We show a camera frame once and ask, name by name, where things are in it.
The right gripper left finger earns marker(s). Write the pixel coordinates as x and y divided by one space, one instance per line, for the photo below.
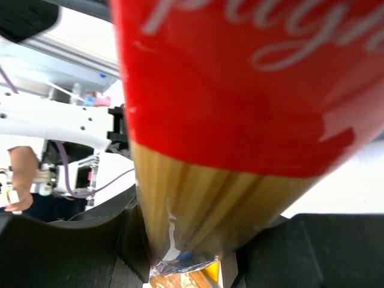
101 247

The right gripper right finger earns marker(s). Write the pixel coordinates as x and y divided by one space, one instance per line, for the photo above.
315 250

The red spaghetti bag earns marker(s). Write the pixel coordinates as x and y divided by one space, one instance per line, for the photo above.
235 109

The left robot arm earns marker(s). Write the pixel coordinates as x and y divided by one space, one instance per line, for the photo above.
60 74

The person forearm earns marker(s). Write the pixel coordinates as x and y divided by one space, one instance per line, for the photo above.
24 164

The person hand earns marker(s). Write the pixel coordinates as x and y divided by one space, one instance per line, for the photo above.
25 200

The dark label spaghetti bag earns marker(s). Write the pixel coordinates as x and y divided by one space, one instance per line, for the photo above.
192 277

